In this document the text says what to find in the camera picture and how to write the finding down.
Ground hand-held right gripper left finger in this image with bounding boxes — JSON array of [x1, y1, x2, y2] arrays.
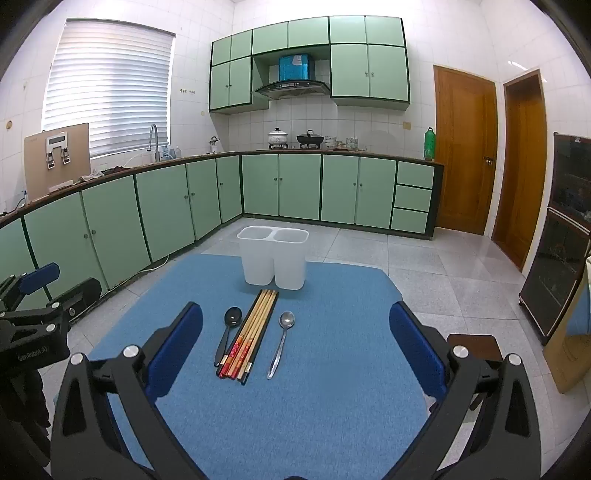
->
[[50, 301, 205, 480]]

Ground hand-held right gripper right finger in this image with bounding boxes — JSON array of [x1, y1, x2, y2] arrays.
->
[[389, 301, 542, 480]]

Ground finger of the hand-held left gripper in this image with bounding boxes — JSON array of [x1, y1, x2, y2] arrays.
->
[[0, 262, 62, 315], [44, 277, 103, 326]]

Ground red-ended bamboo chopstick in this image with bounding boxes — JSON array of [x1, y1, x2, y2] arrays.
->
[[237, 290, 277, 382], [232, 290, 274, 381], [221, 290, 267, 379], [226, 290, 271, 380]]

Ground black spoon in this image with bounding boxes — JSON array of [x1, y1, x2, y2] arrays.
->
[[214, 306, 243, 367]]

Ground black chopstick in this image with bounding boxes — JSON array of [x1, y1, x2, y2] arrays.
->
[[241, 290, 281, 385]]

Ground metal spoon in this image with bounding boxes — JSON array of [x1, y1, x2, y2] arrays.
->
[[267, 311, 296, 380]]

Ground white double utensil holder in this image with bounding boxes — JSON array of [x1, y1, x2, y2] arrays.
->
[[236, 226, 310, 291]]

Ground brown wooden stool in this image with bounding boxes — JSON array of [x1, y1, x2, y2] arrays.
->
[[446, 333, 503, 366]]

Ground cardboard board with device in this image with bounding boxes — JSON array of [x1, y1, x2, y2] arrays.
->
[[23, 123, 90, 200]]

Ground blue table mat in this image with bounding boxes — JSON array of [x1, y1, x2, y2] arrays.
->
[[55, 253, 435, 480]]

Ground white clip device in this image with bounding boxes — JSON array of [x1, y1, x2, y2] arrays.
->
[[44, 131, 71, 169]]

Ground black glass-front cabinet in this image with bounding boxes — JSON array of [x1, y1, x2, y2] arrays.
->
[[519, 132, 591, 346]]

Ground metal sink faucet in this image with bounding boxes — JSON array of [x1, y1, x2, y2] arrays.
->
[[147, 124, 162, 162]]

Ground green base cabinets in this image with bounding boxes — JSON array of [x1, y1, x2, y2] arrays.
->
[[0, 151, 444, 315]]

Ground white window blind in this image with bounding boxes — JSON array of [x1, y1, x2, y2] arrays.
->
[[42, 18, 177, 160]]

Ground wooden door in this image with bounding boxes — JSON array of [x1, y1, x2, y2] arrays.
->
[[433, 65, 499, 236], [490, 69, 548, 273]]

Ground black range hood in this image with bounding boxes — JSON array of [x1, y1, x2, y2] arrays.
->
[[255, 79, 331, 100]]

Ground floor power cable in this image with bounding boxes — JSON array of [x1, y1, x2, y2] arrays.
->
[[115, 255, 172, 288]]

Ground green wall cabinets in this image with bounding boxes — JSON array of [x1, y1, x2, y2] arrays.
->
[[209, 15, 411, 114]]

